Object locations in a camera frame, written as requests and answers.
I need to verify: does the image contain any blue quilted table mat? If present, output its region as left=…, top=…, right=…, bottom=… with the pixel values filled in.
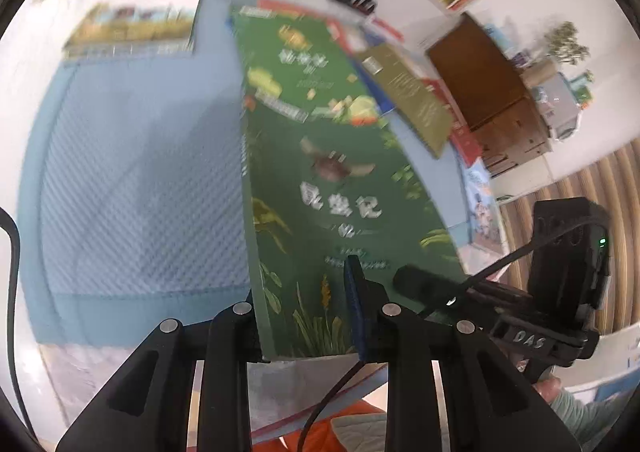
left=20, top=0, right=481, bottom=383

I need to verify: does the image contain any brown wooden cabinet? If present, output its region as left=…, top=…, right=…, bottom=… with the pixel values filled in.
left=425, top=12, right=556, bottom=178

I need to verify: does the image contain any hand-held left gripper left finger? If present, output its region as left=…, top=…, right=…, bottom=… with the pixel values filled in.
left=55, top=302, right=266, bottom=452

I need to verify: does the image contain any orange garment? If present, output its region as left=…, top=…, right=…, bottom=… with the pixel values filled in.
left=250, top=399, right=391, bottom=452

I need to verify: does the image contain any white green potted plant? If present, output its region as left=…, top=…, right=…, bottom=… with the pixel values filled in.
left=542, top=21, right=591, bottom=66

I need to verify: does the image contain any landscape cover picture book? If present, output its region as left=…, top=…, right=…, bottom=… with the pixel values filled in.
left=62, top=0, right=208, bottom=64

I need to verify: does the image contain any person's right hand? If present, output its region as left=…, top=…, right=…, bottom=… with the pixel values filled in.
left=531, top=376, right=566, bottom=406

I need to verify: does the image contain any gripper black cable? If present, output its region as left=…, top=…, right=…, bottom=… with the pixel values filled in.
left=0, top=206, right=39, bottom=439
left=299, top=217, right=603, bottom=452

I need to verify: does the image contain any striped beige rug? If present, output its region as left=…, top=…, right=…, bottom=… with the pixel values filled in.
left=492, top=137, right=640, bottom=338

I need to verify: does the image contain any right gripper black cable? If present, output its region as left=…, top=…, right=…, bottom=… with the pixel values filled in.
left=299, top=217, right=603, bottom=452

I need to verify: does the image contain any colourful illustrated picture book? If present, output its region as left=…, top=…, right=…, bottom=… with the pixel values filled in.
left=460, top=157, right=506, bottom=253

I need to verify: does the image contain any olive green book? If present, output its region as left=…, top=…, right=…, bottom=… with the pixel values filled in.
left=357, top=42, right=456, bottom=158

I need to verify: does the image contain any person's right forearm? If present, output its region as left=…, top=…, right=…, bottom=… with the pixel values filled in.
left=547, top=388, right=637, bottom=452

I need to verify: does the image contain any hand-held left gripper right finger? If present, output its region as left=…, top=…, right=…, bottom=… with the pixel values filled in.
left=342, top=255, right=583, bottom=452

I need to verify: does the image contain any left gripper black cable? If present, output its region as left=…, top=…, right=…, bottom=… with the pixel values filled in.
left=0, top=206, right=39, bottom=439

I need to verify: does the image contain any green insect cover book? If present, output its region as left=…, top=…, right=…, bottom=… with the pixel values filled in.
left=230, top=5, right=468, bottom=363

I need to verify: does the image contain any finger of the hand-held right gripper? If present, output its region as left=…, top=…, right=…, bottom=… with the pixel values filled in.
left=392, top=265, right=535, bottom=324

